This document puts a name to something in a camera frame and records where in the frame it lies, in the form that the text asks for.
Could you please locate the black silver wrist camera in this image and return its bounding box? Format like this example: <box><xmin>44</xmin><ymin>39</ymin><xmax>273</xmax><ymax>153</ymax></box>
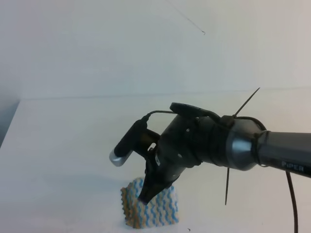
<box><xmin>109</xmin><ymin>117</ymin><xmax>160</xmax><ymax>167</ymax></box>

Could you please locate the blue white striped rag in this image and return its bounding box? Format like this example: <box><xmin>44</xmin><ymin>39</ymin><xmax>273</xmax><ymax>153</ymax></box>
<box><xmin>121</xmin><ymin>177</ymin><xmax>179</xmax><ymax>229</ymax></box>

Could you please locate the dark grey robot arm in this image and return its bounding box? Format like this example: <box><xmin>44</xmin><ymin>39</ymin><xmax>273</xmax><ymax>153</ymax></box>
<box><xmin>138</xmin><ymin>103</ymin><xmax>311</xmax><ymax>204</ymax></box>

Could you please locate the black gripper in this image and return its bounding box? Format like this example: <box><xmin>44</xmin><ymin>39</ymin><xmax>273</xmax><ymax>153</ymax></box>
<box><xmin>138</xmin><ymin>102</ymin><xmax>231</xmax><ymax>204</ymax></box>

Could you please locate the black camera cable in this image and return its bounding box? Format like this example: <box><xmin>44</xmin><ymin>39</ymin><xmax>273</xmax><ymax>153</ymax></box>
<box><xmin>142</xmin><ymin>110</ymin><xmax>299</xmax><ymax>233</ymax></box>

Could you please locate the black zip tie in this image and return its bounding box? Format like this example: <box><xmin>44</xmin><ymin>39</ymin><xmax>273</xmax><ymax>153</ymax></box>
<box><xmin>222</xmin><ymin>87</ymin><xmax>261</xmax><ymax>206</ymax></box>

